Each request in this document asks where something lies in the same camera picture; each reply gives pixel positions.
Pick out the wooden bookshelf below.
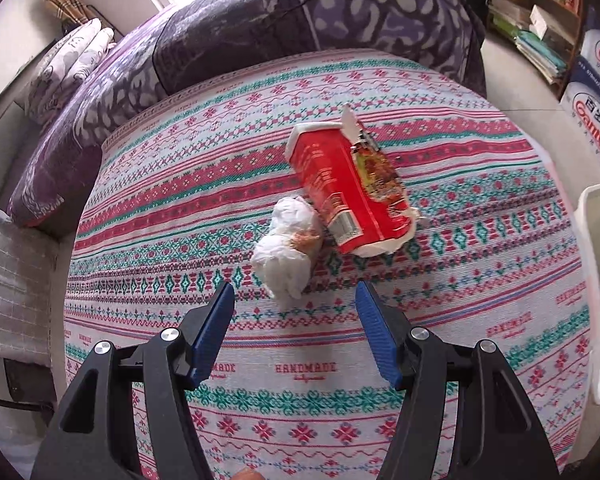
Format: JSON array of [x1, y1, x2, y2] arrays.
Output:
[[485, 0, 586, 101]]

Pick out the plaid beige scarf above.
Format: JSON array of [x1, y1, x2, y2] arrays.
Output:
[[42, 0, 93, 23]]

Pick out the thin black cable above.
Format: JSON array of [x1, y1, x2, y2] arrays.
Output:
[[265, 0, 326, 23]]

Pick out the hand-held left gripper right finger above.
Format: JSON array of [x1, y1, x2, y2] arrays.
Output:
[[355, 280, 561, 480]]

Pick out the grey checked cushion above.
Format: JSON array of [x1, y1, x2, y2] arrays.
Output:
[[0, 206, 61, 367]]

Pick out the folded white floral quilt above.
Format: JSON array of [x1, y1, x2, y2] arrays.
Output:
[[24, 18, 117, 126]]

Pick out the white plastic wrapper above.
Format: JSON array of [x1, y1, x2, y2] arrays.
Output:
[[251, 196, 326, 310]]

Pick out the rows of shelved books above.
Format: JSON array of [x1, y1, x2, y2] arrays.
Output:
[[490, 0, 581, 86]]

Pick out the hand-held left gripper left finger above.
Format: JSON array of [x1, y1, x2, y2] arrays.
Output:
[[30, 280, 237, 480]]

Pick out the black appliance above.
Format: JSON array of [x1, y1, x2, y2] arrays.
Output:
[[2, 357, 58, 406]]

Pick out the patterned red green tablecloth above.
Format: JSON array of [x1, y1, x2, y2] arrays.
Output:
[[62, 49, 596, 480]]

